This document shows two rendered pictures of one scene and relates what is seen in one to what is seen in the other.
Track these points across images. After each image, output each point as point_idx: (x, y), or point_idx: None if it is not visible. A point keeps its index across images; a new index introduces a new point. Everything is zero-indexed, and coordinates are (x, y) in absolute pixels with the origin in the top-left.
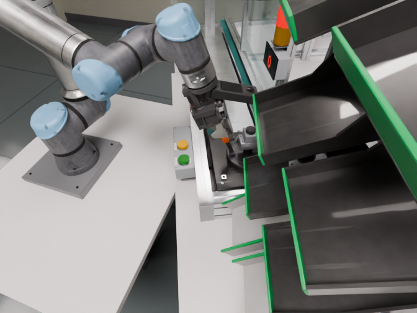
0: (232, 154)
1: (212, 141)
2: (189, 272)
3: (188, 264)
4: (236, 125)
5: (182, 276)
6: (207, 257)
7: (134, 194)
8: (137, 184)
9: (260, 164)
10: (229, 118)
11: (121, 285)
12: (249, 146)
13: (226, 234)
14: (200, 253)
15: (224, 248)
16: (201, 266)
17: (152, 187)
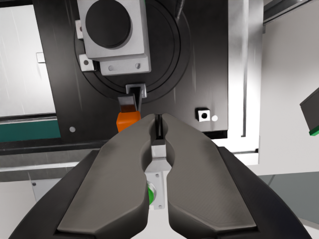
0: (145, 91)
1: (85, 133)
2: (309, 157)
3: (297, 159)
4: (7, 60)
5: (311, 167)
6: (293, 133)
7: (176, 237)
8: (157, 236)
9: None
10: (98, 153)
11: None
12: (147, 39)
13: (262, 101)
14: (285, 142)
15: (284, 105)
16: (304, 141)
17: (164, 214)
